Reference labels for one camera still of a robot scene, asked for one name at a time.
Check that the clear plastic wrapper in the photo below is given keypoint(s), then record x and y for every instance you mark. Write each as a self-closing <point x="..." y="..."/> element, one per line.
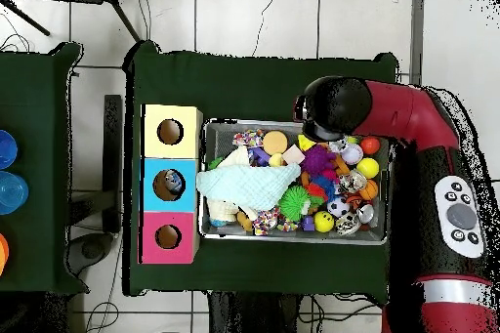
<point x="175" y="184"/>

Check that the red ball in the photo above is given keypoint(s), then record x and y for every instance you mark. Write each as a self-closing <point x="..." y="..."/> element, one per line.
<point x="370" y="145"/>

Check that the wooden three-hole sorting box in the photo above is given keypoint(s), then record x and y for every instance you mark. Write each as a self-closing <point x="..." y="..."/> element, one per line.
<point x="156" y="184"/>

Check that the dark green table cloth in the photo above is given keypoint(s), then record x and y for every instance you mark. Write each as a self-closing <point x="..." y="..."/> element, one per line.
<point x="234" y="87"/>

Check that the dark blue plastic cup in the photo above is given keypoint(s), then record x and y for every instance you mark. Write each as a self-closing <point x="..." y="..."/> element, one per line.
<point x="6" y="150"/>

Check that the clear mesh bin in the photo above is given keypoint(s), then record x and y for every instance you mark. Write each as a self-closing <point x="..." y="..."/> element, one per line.
<point x="223" y="136"/>

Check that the green spiky ball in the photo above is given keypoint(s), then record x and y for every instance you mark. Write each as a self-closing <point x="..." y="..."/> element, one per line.
<point x="294" y="203"/>
<point x="213" y="163"/>

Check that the mint green cloth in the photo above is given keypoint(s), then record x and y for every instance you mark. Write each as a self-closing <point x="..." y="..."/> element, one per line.
<point x="250" y="186"/>

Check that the dark green side-table cloth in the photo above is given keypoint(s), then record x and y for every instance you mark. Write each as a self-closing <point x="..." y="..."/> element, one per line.
<point x="39" y="114"/>

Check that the cream knitted cloth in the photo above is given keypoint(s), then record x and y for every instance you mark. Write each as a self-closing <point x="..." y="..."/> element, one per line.
<point x="237" y="158"/>

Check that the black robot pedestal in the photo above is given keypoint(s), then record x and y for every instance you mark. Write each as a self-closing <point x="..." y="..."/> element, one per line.
<point x="258" y="317"/>

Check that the orange round disc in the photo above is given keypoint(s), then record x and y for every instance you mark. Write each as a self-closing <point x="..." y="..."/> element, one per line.
<point x="275" y="142"/>

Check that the light blue plastic cup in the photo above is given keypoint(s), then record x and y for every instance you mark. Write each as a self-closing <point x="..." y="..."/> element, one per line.
<point x="12" y="192"/>

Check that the purple spiky ball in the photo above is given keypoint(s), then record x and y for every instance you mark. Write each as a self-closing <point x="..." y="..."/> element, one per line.
<point x="318" y="159"/>

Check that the crushed silver can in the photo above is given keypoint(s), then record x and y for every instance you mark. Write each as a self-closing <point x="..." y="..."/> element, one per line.
<point x="353" y="181"/>

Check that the wooden cube block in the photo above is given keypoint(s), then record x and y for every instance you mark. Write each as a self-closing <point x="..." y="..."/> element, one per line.
<point x="293" y="155"/>

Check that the orange plastic cup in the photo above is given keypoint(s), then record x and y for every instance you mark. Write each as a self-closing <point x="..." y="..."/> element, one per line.
<point x="3" y="253"/>

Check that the yellow ball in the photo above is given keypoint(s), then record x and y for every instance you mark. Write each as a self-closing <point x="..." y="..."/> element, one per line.
<point x="368" y="167"/>

